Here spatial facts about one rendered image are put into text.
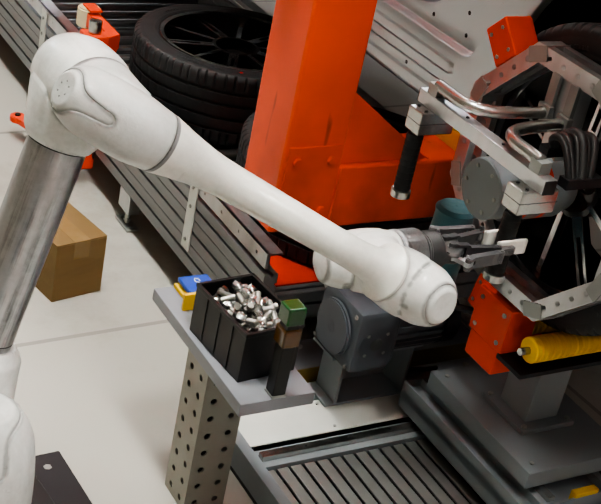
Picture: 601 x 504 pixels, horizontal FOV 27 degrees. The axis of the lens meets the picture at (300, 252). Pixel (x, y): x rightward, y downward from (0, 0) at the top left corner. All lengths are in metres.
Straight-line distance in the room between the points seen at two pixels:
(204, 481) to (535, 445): 0.76
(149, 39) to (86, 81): 2.10
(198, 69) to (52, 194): 1.79
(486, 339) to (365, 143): 0.54
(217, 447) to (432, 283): 0.90
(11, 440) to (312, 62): 1.13
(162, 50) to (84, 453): 1.42
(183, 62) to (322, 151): 1.07
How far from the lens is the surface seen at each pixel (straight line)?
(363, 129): 2.91
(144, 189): 3.71
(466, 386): 3.08
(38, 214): 2.08
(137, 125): 1.88
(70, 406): 3.11
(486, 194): 2.54
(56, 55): 2.02
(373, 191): 2.99
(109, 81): 1.88
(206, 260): 3.38
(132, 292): 3.58
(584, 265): 2.71
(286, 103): 2.78
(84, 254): 3.46
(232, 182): 1.99
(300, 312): 2.36
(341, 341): 2.95
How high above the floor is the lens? 1.88
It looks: 28 degrees down
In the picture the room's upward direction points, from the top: 12 degrees clockwise
